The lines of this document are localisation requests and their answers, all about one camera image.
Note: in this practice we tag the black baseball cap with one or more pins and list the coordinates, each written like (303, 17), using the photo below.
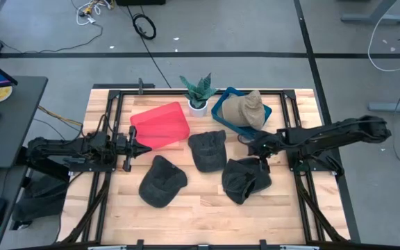
(207, 151)
(238, 180)
(162, 182)

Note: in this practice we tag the red plastic tray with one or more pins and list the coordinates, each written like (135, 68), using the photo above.
(160, 125)

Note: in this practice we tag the grey desk foot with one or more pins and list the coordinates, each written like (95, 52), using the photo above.
(394, 107)

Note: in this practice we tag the black fabric cover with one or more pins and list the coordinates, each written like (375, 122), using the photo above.
(40, 201)

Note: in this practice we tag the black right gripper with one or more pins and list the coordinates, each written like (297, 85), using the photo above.
(271, 144)

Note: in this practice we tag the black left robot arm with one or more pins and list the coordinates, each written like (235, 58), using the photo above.
(64, 147)

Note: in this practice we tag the blue plastic tray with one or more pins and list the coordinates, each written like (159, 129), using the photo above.
(247, 132)

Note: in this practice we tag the grey desk leg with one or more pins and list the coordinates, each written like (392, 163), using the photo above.
(373, 17)

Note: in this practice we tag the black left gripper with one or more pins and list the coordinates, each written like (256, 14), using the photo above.
(130, 163)

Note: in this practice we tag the white plant pot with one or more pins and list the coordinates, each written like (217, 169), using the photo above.
(198, 112)

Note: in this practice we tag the black aluminium table frame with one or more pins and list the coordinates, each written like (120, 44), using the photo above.
(115, 111)

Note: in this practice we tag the green succulent plant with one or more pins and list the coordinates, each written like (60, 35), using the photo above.
(198, 91)

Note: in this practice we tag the black floor box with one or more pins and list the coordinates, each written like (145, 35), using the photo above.
(141, 2)

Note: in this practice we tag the black side desk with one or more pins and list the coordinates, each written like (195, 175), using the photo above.
(16, 118)

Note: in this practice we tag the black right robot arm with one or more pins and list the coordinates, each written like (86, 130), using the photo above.
(325, 133)

